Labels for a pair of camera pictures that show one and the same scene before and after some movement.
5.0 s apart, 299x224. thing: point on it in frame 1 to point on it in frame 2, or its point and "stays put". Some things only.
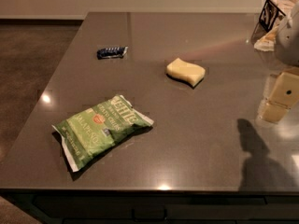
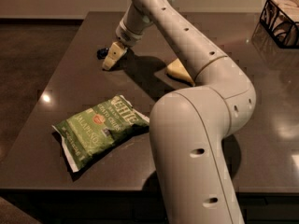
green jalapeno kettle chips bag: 89,133 stays put
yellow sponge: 185,72 stays put
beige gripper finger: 284,95 to 127,37
